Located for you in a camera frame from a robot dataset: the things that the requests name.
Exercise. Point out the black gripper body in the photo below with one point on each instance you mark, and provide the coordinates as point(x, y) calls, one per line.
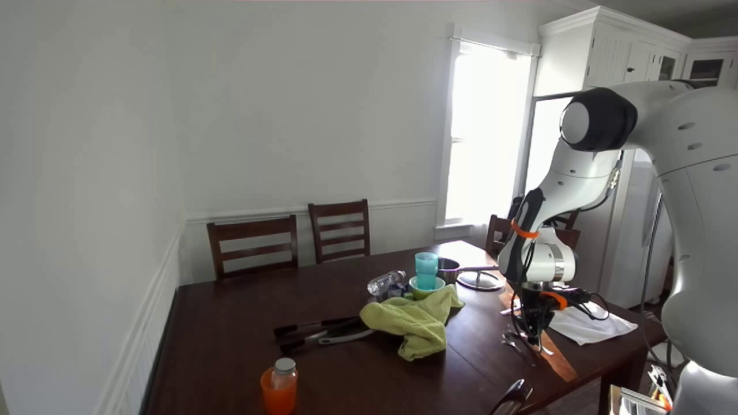
point(533, 315)

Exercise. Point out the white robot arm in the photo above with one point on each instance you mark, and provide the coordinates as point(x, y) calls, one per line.
point(690, 140)

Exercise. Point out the white paper napkin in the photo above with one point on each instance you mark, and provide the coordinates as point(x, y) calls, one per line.
point(592, 323)

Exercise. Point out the steel pan lid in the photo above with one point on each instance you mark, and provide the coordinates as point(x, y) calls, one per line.
point(481, 282)

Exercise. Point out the dark wooden chair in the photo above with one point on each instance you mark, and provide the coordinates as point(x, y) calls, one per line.
point(516, 398)
point(340, 230)
point(252, 248)

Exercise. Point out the white cabinet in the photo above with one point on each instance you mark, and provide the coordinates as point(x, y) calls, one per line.
point(627, 244)

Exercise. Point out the light blue bowl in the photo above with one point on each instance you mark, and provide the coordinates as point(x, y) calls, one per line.
point(423, 284)

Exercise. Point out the yellow-green cloth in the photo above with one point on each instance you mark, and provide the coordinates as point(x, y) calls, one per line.
point(419, 323)

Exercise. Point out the teal plastic cup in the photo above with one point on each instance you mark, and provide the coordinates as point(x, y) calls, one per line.
point(428, 264)

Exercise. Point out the clear plastic water bottle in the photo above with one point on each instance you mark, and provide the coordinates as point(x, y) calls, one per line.
point(386, 284)

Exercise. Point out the orange bottle with white cap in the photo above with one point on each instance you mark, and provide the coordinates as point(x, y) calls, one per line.
point(281, 389)

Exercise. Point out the dark wooden chair back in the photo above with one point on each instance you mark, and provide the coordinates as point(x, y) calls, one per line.
point(252, 248)

